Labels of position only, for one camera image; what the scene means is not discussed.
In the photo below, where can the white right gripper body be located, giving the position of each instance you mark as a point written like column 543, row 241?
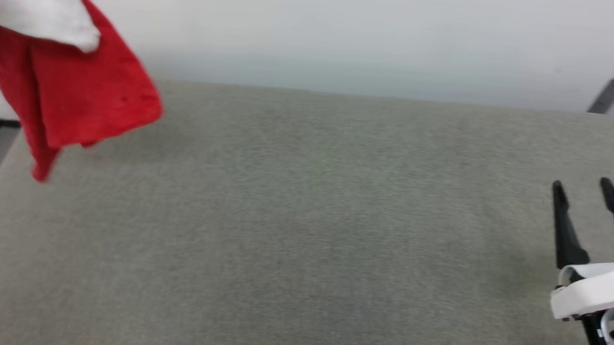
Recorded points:
column 598, row 289

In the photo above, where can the red jersey with white sleeves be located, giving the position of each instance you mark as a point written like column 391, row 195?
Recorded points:
column 77, row 89

